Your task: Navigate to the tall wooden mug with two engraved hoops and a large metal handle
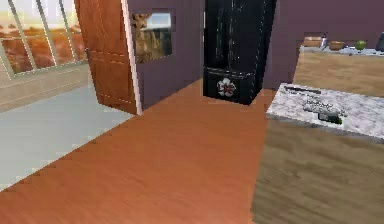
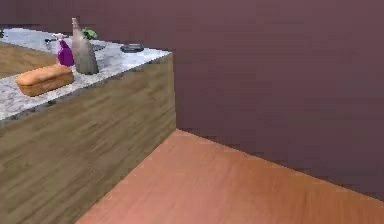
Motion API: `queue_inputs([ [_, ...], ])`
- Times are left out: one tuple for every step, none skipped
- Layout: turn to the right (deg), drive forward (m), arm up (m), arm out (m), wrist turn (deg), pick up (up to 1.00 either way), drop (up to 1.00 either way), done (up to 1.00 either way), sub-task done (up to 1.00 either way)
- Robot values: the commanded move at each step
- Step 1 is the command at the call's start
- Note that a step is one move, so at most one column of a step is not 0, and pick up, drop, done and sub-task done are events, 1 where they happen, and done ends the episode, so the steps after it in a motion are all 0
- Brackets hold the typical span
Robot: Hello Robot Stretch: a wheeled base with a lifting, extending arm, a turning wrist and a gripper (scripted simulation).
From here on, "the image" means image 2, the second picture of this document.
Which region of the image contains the wooden counter with marble top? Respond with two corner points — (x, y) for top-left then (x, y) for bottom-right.
(0, 27), (177, 224)

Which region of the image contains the purple spray bottle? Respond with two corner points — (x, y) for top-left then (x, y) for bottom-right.
(52, 32), (75, 68)

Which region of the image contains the grey tall bottle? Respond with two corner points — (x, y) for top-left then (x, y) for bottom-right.
(71, 17), (100, 75)

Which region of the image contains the brown bread loaf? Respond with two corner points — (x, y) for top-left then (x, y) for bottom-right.
(15, 63), (75, 98)

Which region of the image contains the green leafy vegetable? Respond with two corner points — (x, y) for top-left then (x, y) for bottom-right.
(81, 28), (99, 41)

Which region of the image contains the black flat dish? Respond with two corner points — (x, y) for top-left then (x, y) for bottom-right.
(119, 43), (145, 54)

